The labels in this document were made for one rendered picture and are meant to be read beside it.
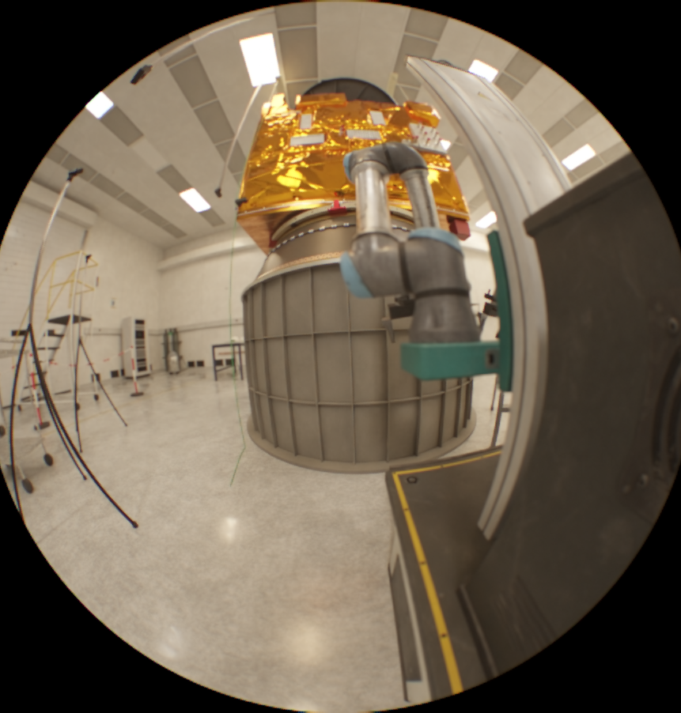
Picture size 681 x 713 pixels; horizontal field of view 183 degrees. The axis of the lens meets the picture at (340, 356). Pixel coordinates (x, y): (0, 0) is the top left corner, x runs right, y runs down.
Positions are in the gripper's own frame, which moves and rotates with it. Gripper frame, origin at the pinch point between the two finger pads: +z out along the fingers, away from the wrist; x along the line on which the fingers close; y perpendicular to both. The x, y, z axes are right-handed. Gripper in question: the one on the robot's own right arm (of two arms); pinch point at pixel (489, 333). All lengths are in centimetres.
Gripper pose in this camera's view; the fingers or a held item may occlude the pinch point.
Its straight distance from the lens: 105.9
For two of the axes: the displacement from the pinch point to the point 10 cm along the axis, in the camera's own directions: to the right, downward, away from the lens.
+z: -1.1, 8.8, 4.5
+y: 0.5, 4.6, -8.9
